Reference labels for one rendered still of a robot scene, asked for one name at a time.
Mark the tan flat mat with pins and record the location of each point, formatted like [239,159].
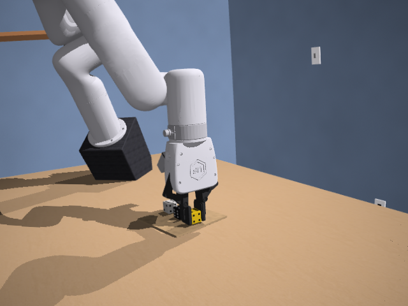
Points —
[169,224]

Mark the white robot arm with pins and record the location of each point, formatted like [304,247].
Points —
[96,32]

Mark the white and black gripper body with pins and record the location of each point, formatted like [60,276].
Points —
[191,164]

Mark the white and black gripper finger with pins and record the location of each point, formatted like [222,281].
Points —
[201,198]
[181,199]

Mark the yellow die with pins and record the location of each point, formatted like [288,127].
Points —
[196,215]

